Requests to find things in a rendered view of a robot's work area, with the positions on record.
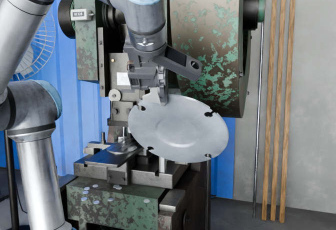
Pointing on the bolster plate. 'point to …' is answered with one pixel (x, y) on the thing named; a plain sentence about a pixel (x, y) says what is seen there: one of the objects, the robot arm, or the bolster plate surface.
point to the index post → (162, 164)
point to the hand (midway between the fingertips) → (166, 100)
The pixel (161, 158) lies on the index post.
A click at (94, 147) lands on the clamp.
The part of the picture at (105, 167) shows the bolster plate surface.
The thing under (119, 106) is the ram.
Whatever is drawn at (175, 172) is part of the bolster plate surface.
